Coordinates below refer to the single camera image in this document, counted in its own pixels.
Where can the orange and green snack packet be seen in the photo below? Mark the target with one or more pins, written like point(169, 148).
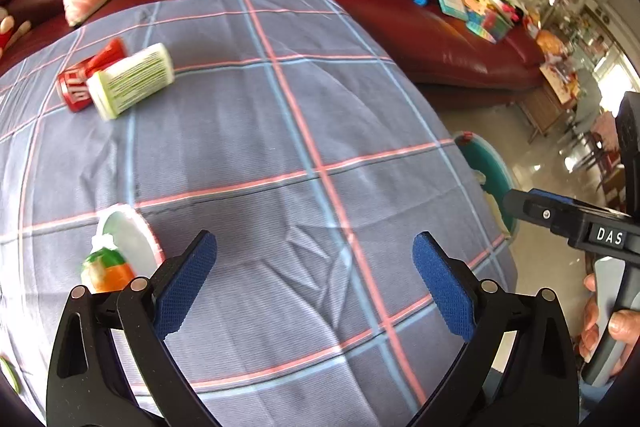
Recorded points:
point(107, 269)

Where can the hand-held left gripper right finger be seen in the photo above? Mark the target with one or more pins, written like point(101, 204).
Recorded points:
point(445, 287)

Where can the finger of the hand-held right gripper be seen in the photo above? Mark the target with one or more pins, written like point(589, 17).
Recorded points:
point(542, 214)

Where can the dark wooden chair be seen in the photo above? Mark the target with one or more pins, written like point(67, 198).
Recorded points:
point(592, 147)

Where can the white bottle with green print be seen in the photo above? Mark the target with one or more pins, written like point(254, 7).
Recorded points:
point(132, 79)

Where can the red drink can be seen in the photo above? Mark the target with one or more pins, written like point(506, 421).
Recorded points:
point(80, 82)

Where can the person's right hand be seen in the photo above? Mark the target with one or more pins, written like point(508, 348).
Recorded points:
point(625, 332)

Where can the red tag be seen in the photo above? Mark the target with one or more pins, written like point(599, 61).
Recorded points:
point(467, 137)

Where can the teal round trash bin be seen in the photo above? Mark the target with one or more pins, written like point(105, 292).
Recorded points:
point(492, 159)

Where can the grey plaid tablecloth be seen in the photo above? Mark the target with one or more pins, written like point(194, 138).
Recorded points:
point(250, 157)

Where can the colourful picture book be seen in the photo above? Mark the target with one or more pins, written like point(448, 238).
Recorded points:
point(490, 14)

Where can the red leather sofa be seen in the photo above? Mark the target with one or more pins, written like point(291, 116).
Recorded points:
point(425, 32)

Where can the wooden side table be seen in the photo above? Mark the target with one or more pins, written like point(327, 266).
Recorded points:
point(547, 104)

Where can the green scrap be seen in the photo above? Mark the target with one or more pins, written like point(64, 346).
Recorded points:
point(10, 374)

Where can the red and white plush toy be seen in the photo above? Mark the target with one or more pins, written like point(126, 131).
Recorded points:
point(10, 32)

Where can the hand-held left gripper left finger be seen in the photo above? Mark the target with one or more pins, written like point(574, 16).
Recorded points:
point(185, 287)

